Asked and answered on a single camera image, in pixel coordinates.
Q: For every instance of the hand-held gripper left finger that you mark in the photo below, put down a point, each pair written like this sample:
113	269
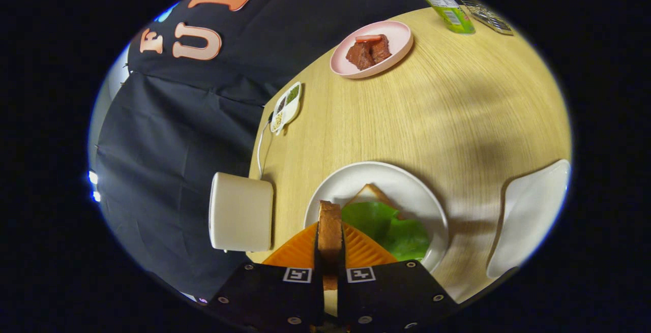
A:
269	295

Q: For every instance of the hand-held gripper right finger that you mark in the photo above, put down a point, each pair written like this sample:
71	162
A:
386	297

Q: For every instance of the green lettuce leaf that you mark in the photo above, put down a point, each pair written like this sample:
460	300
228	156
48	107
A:
391	231

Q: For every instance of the toasted bread slice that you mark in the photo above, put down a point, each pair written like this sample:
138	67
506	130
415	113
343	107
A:
329	231

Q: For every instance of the cream toaster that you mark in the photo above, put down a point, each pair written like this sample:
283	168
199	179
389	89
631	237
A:
239	211

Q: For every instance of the white bread slice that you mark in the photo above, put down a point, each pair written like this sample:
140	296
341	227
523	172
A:
370	193

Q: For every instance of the white round plate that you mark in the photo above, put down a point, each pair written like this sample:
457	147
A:
356	175

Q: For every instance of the white rectangular plate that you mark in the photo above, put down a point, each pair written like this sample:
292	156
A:
529	211

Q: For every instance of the white divided condiment tray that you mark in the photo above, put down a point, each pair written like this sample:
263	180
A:
285	109

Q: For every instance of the brown braised meat piece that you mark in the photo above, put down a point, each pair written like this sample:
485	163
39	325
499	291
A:
360	56
381	49

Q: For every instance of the red sausage piece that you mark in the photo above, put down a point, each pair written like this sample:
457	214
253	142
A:
368	38

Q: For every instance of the pink round plate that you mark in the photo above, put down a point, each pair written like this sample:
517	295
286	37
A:
396	38

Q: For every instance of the silver bottle with green label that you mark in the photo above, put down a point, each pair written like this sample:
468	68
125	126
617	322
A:
450	15

